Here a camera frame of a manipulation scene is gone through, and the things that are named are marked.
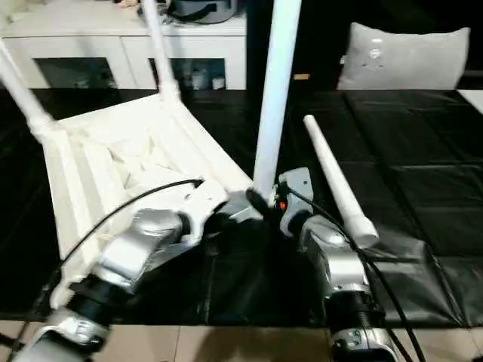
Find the white plastic table top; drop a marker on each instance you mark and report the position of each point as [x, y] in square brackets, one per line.
[113, 151]

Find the grey printed cushion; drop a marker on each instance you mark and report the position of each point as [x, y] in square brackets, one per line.
[407, 60]

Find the flat white board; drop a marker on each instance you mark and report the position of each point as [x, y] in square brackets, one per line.
[471, 99]

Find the black box with gold label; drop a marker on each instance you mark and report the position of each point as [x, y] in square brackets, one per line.
[320, 41]

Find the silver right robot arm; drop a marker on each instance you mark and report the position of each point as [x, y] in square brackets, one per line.
[339, 264]

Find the white cabinet with glass doors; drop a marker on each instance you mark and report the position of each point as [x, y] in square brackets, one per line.
[94, 41]

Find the black work mat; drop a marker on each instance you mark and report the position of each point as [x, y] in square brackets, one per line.
[415, 151]

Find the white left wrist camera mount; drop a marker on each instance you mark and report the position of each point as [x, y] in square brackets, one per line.
[203, 203]

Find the white plastic table leg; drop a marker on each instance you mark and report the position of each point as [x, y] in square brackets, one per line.
[160, 49]
[22, 94]
[336, 177]
[275, 94]

